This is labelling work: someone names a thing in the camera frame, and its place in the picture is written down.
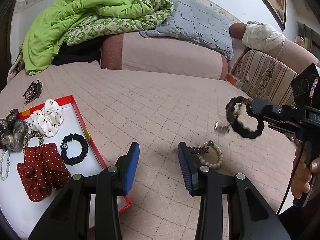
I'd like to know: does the person right hand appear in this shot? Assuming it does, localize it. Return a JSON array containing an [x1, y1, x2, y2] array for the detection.
[[291, 144, 319, 199]]

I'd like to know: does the pink bolster cushion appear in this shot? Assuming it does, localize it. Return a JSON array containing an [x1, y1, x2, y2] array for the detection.
[[100, 33, 228, 80]]

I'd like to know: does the red polka dot scrunchie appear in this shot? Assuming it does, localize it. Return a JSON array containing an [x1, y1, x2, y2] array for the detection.
[[17, 142, 71, 202]]

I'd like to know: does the leopard print hair tie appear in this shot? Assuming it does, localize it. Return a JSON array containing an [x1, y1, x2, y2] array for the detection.
[[22, 130, 45, 156]]

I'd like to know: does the black small scrunchie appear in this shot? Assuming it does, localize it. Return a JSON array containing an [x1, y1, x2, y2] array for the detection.
[[60, 133, 89, 166]]

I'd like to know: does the white cherry print scrunchie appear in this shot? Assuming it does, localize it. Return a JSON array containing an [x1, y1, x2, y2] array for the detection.
[[27, 99, 64, 137]]

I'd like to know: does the brown hair claw clip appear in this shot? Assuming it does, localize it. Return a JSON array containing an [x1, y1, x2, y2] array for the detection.
[[22, 80, 42, 104]]

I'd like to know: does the grey quilted pillow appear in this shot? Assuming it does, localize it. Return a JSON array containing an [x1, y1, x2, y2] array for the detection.
[[139, 0, 234, 60]]

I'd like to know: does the orange clear plastic box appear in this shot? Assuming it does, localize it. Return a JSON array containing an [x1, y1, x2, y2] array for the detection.
[[226, 74, 244, 90]]

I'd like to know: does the green quilted comforter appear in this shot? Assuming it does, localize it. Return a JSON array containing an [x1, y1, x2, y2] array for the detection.
[[22, 0, 174, 75]]

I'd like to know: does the black wavy hair band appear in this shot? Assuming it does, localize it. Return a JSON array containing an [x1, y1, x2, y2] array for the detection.
[[225, 96, 265, 140]]

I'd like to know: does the dark feather hair clip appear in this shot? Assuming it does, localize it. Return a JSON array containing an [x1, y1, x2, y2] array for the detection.
[[188, 146, 209, 155]]

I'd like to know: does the white pearl bracelet green bead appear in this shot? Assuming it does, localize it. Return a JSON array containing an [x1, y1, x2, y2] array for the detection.
[[197, 140, 223, 170]]

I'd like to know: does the white cloth on sofa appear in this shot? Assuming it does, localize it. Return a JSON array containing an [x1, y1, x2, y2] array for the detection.
[[241, 21, 287, 53]]

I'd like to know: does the red white shallow box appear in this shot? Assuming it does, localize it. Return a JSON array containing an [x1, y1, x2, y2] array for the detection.
[[1, 95, 140, 239]]

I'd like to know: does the pale jade bead bracelet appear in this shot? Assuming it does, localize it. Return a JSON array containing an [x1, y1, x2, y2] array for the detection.
[[0, 148, 11, 182]]

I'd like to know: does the striped floral sofa cushion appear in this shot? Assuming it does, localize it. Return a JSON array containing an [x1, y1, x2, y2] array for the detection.
[[232, 50, 298, 106]]

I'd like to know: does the grey furry scrunchie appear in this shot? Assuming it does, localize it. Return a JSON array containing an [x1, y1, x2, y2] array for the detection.
[[1, 109, 29, 152]]

